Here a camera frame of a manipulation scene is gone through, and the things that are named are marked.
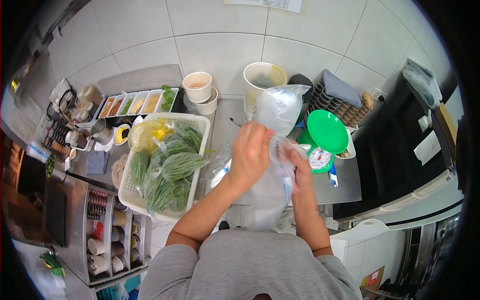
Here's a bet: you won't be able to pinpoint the person's left hand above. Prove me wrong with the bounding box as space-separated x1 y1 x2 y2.
227 121 276 189

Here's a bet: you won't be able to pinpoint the person's right hand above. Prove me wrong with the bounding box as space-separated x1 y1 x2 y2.
288 148 315 196

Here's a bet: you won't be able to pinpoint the person's left fingers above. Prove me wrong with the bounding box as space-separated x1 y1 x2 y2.
240 121 276 145

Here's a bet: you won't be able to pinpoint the person's right fingers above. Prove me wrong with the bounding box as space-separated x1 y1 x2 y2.
288 148 309 166

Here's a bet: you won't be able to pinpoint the clear plastic bag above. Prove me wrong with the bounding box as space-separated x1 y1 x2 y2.
244 84 313 232

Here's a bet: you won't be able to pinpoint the green kitchen scale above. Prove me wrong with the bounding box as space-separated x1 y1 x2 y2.
296 109 349 174

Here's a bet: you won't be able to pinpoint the clear plastic tub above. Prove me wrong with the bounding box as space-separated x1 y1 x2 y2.
243 62 288 113

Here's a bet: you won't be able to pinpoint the white paper bowl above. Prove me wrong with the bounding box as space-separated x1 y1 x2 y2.
195 87 219 116
182 71 213 104

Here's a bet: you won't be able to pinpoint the heap of clear plastic bags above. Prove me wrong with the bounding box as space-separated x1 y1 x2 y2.
204 142 234 190

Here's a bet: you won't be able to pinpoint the white rectangular tray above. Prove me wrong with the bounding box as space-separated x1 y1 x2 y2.
335 125 357 160

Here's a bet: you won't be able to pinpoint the white plastic basket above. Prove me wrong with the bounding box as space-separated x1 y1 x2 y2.
118 112 211 223

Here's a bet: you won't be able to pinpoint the stack of dark sauce cups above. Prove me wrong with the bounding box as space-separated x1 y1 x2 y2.
308 79 370 129

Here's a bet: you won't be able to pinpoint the black round container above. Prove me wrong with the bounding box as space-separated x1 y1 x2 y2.
287 73 314 104

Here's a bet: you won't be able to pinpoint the grey folded cloth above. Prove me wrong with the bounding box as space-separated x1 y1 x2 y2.
322 69 363 108

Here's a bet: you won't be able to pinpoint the pile of green bean bags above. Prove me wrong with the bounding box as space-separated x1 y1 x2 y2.
129 120 209 215

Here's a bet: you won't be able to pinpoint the white plastic chair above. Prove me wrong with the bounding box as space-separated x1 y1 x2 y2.
330 218 391 246

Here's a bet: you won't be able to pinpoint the black cabinet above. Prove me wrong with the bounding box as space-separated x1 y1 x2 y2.
332 58 466 222

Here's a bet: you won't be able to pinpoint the yellow plastic bag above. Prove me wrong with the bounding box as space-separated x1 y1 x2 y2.
128 118 174 154

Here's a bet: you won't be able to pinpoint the person's body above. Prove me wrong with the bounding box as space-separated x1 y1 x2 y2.
138 229 363 300

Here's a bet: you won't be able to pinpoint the row of white topping trays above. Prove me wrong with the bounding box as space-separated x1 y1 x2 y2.
98 88 180 118

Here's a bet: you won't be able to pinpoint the small bowl with yellow filling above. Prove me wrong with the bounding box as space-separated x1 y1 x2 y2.
112 124 131 146

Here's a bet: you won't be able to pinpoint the beige cloth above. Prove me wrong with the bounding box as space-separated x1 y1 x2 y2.
111 154 129 190

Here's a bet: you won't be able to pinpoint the cardboard box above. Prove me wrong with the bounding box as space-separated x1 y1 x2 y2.
361 265 386 299

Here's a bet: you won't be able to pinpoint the steel cup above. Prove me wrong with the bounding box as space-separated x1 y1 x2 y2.
87 118 114 146

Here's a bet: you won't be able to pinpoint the blue-grey cloth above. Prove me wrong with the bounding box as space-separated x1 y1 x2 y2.
85 151 110 176

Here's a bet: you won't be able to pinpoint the steel paper cup dispenser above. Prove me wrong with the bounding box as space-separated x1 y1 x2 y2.
44 176 152 287

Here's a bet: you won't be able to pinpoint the rack of small jars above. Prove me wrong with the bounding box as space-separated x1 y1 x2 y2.
32 112 81 160

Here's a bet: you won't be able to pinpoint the white wall socket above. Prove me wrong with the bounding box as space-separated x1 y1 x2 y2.
370 87 388 103

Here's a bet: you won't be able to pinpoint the paper sheet on wall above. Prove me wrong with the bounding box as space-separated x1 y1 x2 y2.
224 0 303 14

